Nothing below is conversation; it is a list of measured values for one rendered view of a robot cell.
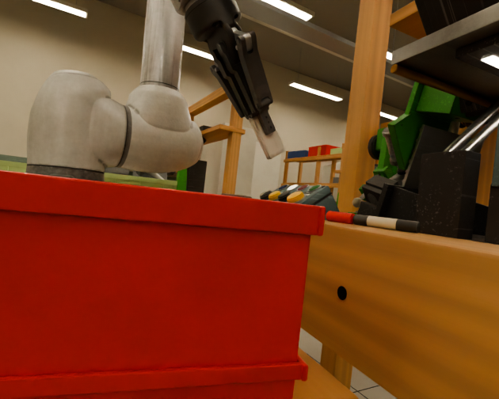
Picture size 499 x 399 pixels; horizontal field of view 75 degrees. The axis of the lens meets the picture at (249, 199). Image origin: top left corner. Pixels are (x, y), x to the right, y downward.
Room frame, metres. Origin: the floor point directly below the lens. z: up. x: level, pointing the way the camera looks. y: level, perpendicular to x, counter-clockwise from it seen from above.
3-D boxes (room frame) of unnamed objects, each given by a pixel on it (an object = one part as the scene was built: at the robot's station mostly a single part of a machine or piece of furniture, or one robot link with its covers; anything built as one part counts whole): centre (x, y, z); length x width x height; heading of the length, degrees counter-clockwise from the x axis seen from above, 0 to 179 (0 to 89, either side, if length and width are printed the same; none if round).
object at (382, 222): (0.45, -0.17, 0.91); 0.13 x 0.02 x 0.02; 45
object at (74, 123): (0.74, 0.41, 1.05); 0.18 x 0.16 x 0.22; 127
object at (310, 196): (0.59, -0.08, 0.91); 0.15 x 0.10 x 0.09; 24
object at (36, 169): (0.72, 0.41, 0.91); 0.22 x 0.18 x 0.06; 23
